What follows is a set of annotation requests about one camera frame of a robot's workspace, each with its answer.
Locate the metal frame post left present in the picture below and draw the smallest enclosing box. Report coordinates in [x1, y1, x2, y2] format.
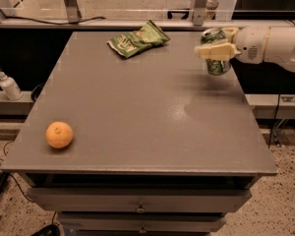
[63, 0, 82, 24]

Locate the black cable on ledge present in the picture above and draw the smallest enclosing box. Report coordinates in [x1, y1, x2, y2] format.
[0, 0, 106, 26]

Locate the orange fruit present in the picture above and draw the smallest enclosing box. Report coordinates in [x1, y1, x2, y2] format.
[45, 122, 74, 148]

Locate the metal frame post right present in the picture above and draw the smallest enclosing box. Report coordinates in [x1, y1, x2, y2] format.
[192, 0, 207, 26]

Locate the upper grey drawer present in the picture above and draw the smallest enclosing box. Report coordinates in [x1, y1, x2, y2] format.
[27, 188, 252, 213]

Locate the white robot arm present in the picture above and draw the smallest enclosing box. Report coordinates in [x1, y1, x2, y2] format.
[195, 26, 295, 73]

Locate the lower grey drawer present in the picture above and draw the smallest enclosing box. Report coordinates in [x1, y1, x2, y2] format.
[58, 213, 226, 233]

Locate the green soda can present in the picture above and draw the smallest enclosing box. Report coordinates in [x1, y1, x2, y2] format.
[201, 29, 230, 76]

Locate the grey drawer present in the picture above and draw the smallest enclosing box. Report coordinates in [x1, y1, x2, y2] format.
[27, 188, 252, 213]
[58, 213, 226, 233]

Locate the metal frame post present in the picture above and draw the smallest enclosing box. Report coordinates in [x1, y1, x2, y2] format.
[63, 0, 82, 24]
[192, 0, 207, 26]

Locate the white pump bottle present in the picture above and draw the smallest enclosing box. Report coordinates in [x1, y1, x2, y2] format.
[0, 68, 23, 100]

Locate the grey drawer cabinet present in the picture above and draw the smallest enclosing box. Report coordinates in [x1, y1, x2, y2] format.
[3, 31, 276, 236]

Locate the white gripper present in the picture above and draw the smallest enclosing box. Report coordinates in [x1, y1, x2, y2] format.
[194, 27, 269, 64]

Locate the green chip bag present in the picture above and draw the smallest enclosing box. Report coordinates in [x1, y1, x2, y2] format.
[107, 21, 170, 59]

